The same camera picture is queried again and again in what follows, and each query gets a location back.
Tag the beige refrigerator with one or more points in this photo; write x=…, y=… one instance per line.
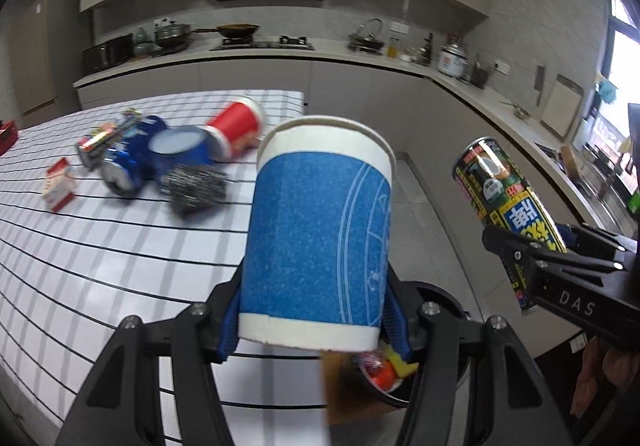
x=47, y=55

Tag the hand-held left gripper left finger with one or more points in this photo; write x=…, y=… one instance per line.
x=227, y=331

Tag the red and white cigarette pack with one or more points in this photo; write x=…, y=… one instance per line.
x=57, y=186

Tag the yellow oil bottle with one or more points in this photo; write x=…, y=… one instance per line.
x=393, y=49

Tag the white tiled kitchen island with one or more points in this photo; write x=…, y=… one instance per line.
x=100, y=251

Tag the grey pot with lid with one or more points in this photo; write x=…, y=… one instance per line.
x=172, y=35

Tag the black plastic bucket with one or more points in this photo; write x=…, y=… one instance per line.
x=445, y=298

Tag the crushed printed can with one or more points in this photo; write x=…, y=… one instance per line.
x=100, y=140

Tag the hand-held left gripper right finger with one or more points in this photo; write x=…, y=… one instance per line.
x=397, y=331

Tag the steel wool scrubber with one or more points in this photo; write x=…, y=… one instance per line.
x=192, y=186

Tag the hanging cleaver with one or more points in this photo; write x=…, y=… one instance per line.
x=539, y=83

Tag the pink plastic bag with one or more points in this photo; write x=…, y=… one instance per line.
x=369, y=359

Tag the red paper cup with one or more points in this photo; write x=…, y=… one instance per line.
x=235, y=123

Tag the window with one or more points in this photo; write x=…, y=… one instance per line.
x=625, y=65

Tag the red plastic bag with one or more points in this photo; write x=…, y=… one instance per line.
x=382, y=376

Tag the black utensil holder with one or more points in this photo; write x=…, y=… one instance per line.
x=482, y=76

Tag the beige cutting board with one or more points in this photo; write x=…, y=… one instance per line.
x=562, y=105

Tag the pan with glass lid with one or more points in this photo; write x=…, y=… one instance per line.
x=367, y=41

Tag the black wok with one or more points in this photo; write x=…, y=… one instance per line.
x=237, y=30

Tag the small red appliance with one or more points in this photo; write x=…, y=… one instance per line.
x=6, y=138

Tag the black gas stove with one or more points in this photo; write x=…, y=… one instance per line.
x=262, y=44

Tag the blue round container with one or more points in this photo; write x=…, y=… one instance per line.
x=195, y=156

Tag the grey kitchen counter cabinets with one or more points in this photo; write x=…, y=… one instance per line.
x=350, y=75

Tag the green and black can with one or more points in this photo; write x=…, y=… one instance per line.
x=500, y=186

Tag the dark glass bottle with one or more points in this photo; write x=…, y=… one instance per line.
x=428, y=50

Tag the green ceramic vase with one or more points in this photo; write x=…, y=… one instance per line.
x=142, y=44

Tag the person's right hand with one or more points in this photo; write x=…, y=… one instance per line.
x=620, y=368

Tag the blue soda can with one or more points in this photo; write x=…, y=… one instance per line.
x=125, y=165

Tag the blue paper cup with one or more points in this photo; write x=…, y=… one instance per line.
x=315, y=236

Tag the black microwave oven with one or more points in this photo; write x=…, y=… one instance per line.
x=107, y=53

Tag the blue rubber glove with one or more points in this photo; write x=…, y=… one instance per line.
x=606, y=90

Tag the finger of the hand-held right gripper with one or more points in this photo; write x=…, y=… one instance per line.
x=600, y=241
x=522, y=253

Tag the white rice cooker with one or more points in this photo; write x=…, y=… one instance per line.
x=452, y=59

